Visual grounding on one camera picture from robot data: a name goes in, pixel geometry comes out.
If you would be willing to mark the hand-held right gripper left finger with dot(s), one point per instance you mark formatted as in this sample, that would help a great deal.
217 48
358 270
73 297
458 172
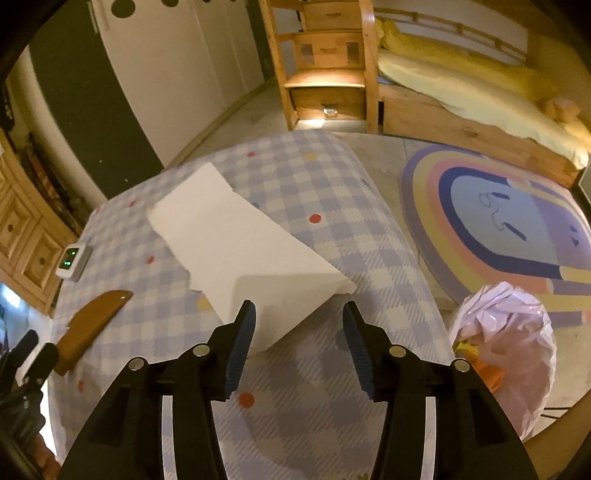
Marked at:
240 350

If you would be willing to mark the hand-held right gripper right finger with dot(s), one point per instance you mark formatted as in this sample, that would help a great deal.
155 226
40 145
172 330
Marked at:
358 350

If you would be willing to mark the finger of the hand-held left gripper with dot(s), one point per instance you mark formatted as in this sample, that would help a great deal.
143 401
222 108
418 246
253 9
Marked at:
23 346
44 362

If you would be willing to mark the white paper sheet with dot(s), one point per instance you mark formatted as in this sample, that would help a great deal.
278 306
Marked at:
231 240

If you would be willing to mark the person's left hand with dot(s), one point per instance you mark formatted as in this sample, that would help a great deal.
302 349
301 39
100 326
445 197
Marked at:
46 459

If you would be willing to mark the brown curved flat piece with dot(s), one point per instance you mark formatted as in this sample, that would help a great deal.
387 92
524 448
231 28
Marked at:
92 323

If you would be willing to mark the white device with green lights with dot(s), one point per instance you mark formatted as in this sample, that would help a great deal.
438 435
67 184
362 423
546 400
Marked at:
73 263

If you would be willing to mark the wooden cabinet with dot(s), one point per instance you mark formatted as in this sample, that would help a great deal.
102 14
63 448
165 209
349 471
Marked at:
23 240

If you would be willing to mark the blue checkered dotted tablecloth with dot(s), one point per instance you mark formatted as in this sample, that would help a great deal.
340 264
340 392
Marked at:
323 221

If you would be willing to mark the round pastel rainbow rug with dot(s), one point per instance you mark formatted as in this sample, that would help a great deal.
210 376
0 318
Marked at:
508 217

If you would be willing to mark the wooden bunk bed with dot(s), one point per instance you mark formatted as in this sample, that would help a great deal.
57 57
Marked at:
461 124

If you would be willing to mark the pale yellow mattress sheet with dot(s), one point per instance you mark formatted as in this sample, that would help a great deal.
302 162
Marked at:
461 92

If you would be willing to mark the wooden stair drawers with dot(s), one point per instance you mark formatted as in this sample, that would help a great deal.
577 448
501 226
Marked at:
323 60

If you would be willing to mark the yellow quilt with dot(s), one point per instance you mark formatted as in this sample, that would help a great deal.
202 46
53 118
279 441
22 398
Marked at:
461 55

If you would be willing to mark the orange plush pillow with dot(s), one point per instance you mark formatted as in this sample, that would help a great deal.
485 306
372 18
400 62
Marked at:
561 108

